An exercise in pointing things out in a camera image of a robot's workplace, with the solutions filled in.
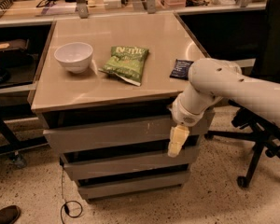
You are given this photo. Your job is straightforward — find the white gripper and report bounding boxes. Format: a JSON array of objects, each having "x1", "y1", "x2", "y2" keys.
[{"x1": 167, "y1": 96, "x2": 205, "y2": 158}]

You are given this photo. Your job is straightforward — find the grey top drawer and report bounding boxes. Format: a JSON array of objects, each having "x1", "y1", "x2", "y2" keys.
[{"x1": 42, "y1": 107, "x2": 216, "y2": 155}]

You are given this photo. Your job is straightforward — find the grey drawer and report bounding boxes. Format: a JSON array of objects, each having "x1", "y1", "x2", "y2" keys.
[
  {"x1": 78, "y1": 164, "x2": 190, "y2": 200},
  {"x1": 42, "y1": 107, "x2": 216, "y2": 155},
  {"x1": 64, "y1": 135, "x2": 199, "y2": 180}
]

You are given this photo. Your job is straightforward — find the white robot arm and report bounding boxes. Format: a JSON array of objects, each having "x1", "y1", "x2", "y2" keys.
[{"x1": 168, "y1": 58, "x2": 280, "y2": 158}]

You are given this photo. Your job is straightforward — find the beige top drawer cabinet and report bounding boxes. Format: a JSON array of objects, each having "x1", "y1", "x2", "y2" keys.
[{"x1": 32, "y1": 13, "x2": 213, "y2": 201}]

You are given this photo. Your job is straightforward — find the grey bottom drawer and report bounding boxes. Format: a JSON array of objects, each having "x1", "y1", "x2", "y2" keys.
[{"x1": 78, "y1": 164, "x2": 190, "y2": 200}]

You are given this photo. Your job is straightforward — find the grey middle drawer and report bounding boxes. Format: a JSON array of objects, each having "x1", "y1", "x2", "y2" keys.
[{"x1": 64, "y1": 135, "x2": 199, "y2": 180}]

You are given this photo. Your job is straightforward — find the dark blue snack packet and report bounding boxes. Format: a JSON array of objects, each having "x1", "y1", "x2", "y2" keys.
[{"x1": 170, "y1": 59, "x2": 193, "y2": 80}]

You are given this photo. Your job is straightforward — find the green chip bag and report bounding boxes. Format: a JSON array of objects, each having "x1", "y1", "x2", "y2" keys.
[{"x1": 100, "y1": 46, "x2": 149, "y2": 86}]

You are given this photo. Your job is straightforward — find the black office chair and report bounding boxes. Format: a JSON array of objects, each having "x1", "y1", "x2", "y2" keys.
[{"x1": 204, "y1": 0, "x2": 280, "y2": 188}]

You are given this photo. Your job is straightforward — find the long background workbench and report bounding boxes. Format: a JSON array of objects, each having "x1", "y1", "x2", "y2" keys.
[{"x1": 0, "y1": 0, "x2": 280, "y2": 95}]

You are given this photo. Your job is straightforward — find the white bowl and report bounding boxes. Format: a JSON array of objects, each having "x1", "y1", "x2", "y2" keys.
[{"x1": 54, "y1": 42, "x2": 93, "y2": 74}]

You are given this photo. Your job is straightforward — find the brown shoe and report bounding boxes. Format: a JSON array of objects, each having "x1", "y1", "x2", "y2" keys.
[{"x1": 0, "y1": 205, "x2": 21, "y2": 224}]

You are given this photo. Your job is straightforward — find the black cable on floor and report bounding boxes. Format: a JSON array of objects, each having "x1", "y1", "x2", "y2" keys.
[{"x1": 59, "y1": 159, "x2": 84, "y2": 224}]

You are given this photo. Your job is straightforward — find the black table leg frame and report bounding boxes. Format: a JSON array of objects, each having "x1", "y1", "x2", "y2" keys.
[{"x1": 0, "y1": 104, "x2": 48, "y2": 168}]

